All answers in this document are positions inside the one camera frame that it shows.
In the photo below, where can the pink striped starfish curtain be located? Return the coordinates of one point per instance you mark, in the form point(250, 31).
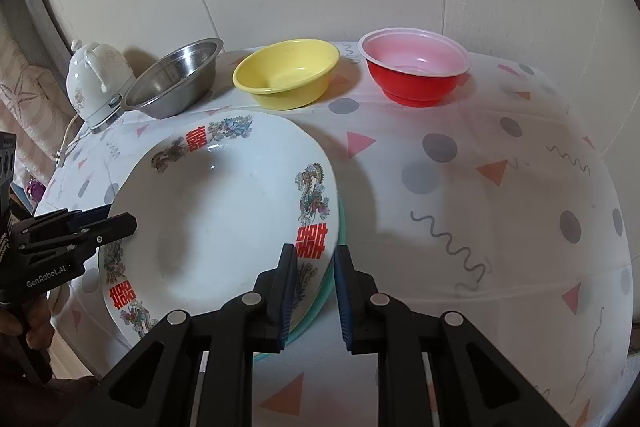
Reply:
point(34, 108)

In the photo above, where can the red plastic bowl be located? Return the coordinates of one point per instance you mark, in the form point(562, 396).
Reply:
point(414, 67)

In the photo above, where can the left hand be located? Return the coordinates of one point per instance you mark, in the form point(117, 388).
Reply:
point(26, 337)

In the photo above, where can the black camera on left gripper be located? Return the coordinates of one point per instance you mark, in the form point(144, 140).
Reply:
point(7, 161)

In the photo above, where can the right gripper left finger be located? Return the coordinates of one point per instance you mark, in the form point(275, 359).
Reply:
point(197, 369)

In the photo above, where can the teal plastic plate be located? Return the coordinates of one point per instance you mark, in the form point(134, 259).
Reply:
point(330, 276)

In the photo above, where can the stainless steel bowl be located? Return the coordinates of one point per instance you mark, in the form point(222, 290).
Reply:
point(176, 82)

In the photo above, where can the yellow plastic bowl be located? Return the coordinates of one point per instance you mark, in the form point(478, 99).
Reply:
point(288, 74)

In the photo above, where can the white dragon pattern plate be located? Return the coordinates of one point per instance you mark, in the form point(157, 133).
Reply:
point(214, 203)

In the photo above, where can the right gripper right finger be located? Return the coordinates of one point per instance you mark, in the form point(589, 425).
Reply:
point(432, 370)

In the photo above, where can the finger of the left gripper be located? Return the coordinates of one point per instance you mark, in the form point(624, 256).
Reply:
point(99, 233)
point(60, 222)

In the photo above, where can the white ceramic electric kettle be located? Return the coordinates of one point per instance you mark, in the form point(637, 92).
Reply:
point(97, 80)

